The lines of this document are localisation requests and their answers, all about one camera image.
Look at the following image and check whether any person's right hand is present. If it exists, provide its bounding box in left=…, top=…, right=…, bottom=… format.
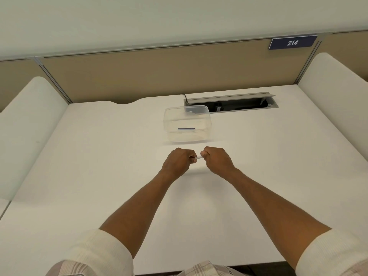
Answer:
left=200, top=146, right=239, bottom=177

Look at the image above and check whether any person's left hand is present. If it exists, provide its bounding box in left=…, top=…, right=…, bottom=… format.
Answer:
left=160, top=148, right=198, bottom=179

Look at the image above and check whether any person's right forearm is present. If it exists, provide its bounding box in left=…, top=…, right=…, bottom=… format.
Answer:
left=212, top=167, right=333, bottom=269

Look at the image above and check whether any person's left forearm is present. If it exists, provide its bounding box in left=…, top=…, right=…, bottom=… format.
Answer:
left=99, top=169, right=188, bottom=260

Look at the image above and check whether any clear plastic container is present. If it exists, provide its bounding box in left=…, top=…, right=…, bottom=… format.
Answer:
left=163, top=105, right=212, bottom=142

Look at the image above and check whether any beige partition panel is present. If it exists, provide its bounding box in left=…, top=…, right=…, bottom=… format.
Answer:
left=0, top=58, right=70, bottom=112
left=299, top=30, right=368, bottom=84
left=36, top=37, right=325, bottom=104

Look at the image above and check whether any plaid shirt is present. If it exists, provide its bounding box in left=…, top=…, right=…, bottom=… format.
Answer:
left=176, top=260, right=256, bottom=276

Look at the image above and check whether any white left sleeve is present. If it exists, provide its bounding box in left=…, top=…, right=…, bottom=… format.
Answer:
left=46, top=229, right=135, bottom=276

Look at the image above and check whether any white sleeve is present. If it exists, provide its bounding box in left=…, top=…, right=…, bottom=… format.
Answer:
left=296, top=229, right=368, bottom=276
left=46, top=229, right=135, bottom=276

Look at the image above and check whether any blue sign plate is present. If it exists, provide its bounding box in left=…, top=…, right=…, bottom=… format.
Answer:
left=269, top=35, right=318, bottom=51

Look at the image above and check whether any white side divider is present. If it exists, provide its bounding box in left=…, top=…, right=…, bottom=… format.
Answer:
left=0, top=76, right=69, bottom=200
left=297, top=52, right=368, bottom=163

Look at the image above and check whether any white right sleeve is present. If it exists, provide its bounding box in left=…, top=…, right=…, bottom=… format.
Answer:
left=296, top=229, right=368, bottom=276

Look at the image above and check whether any grey desk cable box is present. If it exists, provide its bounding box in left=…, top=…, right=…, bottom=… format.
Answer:
left=184, top=92, right=279, bottom=113

